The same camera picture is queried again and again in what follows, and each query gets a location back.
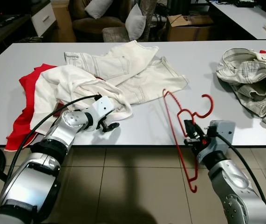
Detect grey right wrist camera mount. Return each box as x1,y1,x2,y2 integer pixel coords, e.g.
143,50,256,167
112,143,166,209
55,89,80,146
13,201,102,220
199,120,236,161

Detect grey throw pillow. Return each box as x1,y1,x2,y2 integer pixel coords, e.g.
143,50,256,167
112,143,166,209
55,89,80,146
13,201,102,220
125,4,146,41
85,0,113,20

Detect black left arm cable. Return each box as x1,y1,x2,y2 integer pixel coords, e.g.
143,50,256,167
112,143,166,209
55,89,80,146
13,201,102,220
9,95,102,180

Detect red velvet clothes hanger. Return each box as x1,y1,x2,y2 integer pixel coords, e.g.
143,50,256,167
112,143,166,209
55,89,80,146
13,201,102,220
163,90,214,193

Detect dark wooden console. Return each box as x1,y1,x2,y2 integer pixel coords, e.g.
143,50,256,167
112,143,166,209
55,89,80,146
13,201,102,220
0,13,36,61

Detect plain cream jeans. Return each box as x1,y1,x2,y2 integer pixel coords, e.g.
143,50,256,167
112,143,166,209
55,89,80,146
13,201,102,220
64,40,189,105

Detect black flat device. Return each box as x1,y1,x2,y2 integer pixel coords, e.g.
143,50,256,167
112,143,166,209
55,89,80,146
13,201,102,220
233,0,260,7

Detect cream jeans with dark stitching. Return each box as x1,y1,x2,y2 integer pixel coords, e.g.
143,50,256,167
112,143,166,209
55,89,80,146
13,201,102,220
216,48,266,136

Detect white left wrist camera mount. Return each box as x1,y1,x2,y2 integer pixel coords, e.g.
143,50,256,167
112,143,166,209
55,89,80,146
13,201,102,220
87,96,116,129

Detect brown armchair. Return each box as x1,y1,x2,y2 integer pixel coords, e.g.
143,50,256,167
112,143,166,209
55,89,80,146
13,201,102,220
68,0,138,42

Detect black remote control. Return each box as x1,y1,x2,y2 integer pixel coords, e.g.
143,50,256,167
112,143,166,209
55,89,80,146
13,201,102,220
0,15,21,28

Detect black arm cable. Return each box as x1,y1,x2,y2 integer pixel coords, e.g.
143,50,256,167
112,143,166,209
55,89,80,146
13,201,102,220
214,133,266,224
9,95,102,180

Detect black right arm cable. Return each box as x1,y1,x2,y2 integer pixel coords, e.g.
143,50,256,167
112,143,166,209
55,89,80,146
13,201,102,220
214,133,266,224

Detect brown cardboard box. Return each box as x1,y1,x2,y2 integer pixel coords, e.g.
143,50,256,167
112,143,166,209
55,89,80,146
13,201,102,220
167,14,216,42

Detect white drawer cabinet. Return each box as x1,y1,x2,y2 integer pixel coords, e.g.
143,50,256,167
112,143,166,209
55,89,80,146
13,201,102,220
30,2,57,37

